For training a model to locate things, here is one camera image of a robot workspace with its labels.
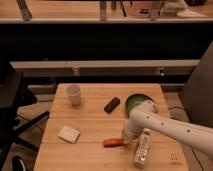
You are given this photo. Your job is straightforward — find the white folded cloth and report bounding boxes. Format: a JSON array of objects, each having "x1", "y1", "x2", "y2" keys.
[{"x1": 58, "y1": 126, "x2": 80, "y2": 143}]

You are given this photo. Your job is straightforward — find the dark brown rectangular block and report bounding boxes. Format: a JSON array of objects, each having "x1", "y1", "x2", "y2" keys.
[{"x1": 104, "y1": 97, "x2": 120, "y2": 113}]

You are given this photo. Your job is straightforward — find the red orange pepper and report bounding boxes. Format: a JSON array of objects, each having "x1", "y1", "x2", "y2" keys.
[{"x1": 103, "y1": 138, "x2": 123, "y2": 148}]

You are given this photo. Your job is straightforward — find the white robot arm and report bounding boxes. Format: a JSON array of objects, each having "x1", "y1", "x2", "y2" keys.
[{"x1": 123, "y1": 100, "x2": 213, "y2": 157}]

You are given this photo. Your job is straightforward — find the white paper cup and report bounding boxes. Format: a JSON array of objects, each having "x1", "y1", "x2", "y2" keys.
[{"x1": 66, "y1": 84, "x2": 81, "y2": 106}]

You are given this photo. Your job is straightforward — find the white glue bottle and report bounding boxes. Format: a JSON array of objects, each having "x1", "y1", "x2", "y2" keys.
[{"x1": 133, "y1": 128, "x2": 151, "y2": 168}]

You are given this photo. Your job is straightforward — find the black chair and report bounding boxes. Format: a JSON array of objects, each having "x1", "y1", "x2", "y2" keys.
[{"x1": 0, "y1": 59, "x2": 49, "y2": 171}]

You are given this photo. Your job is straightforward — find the dark grey panel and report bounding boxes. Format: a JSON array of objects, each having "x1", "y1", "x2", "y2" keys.
[{"x1": 179, "y1": 42, "x2": 213, "y2": 128}]

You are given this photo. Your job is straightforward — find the grey metal shelf rail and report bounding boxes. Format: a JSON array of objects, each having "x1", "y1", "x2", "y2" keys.
[{"x1": 11, "y1": 60, "x2": 200, "y2": 69}]

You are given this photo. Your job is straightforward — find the green bowl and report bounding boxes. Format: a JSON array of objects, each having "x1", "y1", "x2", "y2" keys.
[{"x1": 125, "y1": 94, "x2": 155, "y2": 115}]

